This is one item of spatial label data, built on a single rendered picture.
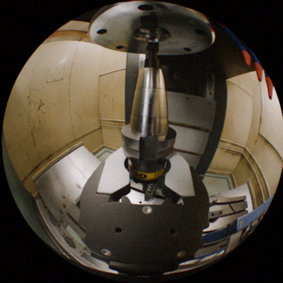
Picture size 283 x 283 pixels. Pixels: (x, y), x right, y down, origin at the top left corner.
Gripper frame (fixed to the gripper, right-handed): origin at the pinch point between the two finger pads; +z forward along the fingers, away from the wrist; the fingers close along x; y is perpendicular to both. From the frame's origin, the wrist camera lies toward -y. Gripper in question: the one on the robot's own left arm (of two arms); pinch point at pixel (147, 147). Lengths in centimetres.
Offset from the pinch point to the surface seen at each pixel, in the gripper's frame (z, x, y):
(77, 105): 76, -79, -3
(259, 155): 11, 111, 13
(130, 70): 53, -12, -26
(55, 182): 12, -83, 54
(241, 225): -17.0, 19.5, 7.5
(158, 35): 0.8, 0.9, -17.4
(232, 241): -20.0, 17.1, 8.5
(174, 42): 0.6, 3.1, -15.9
